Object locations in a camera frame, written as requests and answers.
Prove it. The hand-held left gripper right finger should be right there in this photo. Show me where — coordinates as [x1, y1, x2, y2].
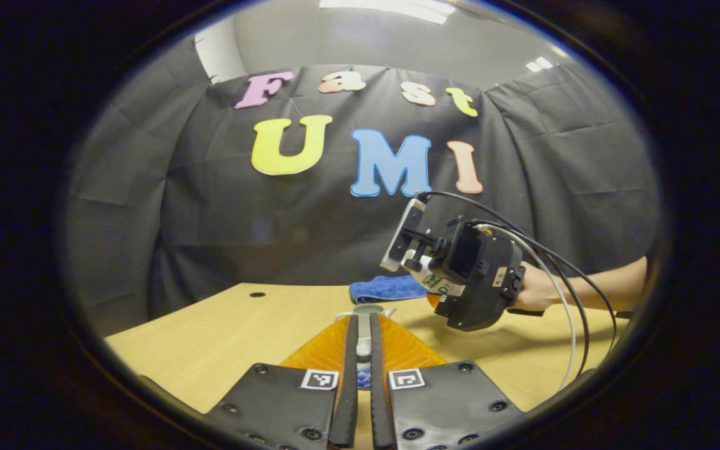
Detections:
[370, 312, 527, 450]

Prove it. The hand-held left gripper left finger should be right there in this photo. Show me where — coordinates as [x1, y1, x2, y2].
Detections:
[202, 314, 359, 450]

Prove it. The white water bottle green label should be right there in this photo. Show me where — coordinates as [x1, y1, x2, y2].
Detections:
[401, 249, 468, 298]

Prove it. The white teacup with spout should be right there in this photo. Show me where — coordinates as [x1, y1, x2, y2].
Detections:
[335, 304, 397, 342]

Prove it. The blue towel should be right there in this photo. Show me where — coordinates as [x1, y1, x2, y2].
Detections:
[349, 275, 429, 305]

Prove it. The black backdrop cloth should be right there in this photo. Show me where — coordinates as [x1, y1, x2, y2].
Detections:
[63, 39, 661, 338]

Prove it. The ceiling light panel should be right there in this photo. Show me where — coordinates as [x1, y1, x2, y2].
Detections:
[319, 0, 458, 24]

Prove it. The white cable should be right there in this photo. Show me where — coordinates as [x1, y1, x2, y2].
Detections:
[474, 223, 578, 391]

